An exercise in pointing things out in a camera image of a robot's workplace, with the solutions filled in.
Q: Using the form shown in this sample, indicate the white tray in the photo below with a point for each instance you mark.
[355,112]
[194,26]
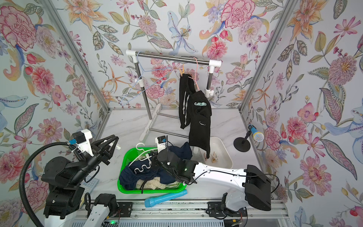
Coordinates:
[217,146]

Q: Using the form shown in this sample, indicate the pink hanger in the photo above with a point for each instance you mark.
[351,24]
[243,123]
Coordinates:
[194,74]

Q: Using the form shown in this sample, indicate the black shorts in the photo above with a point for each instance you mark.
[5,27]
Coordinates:
[198,118]

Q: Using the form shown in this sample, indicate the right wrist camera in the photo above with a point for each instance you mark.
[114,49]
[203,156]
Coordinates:
[161,143]

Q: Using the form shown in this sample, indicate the tan wooden clothespin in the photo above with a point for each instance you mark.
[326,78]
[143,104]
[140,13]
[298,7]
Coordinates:
[214,159]

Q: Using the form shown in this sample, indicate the beige shorts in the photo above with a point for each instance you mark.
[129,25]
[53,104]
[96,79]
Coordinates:
[155,184]

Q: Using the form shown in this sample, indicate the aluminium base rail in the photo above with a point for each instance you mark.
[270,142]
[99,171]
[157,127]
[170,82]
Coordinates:
[174,213]

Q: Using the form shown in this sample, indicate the blue toy microphone on stand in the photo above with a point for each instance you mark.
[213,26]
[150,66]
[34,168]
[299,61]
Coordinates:
[243,144]

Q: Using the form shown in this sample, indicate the grey remote calculator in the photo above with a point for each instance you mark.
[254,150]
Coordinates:
[90,186]

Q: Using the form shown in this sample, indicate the tan clothespin on black shorts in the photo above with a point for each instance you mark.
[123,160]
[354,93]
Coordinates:
[182,70]

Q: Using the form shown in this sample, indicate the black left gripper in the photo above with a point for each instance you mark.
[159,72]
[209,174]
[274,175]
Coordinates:
[102,157]

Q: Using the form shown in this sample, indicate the navy blue shorts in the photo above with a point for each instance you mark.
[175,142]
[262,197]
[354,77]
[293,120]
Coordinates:
[128,179]

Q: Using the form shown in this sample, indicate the mint green clothespin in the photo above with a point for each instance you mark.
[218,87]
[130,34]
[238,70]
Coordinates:
[200,104]

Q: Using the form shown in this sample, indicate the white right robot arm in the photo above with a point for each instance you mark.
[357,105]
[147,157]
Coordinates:
[247,187]

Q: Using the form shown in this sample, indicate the white hanger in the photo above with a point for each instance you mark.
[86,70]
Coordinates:
[143,161]

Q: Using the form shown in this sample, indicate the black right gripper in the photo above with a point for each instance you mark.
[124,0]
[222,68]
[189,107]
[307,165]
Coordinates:
[159,157]

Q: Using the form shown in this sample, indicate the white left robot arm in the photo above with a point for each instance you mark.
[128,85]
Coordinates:
[65,177]

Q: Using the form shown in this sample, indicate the steel clothes rack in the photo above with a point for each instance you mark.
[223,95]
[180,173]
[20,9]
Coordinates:
[212,64]

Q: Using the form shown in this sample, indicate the teal flashlight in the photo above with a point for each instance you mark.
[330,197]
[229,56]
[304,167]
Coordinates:
[153,201]

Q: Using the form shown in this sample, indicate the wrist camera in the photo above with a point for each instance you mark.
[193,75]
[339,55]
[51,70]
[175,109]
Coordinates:
[81,140]
[161,143]

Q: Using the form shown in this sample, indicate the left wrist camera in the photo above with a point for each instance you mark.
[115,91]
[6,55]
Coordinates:
[81,140]

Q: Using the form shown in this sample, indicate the green plastic basket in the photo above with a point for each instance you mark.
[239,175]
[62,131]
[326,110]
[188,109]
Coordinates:
[131,155]

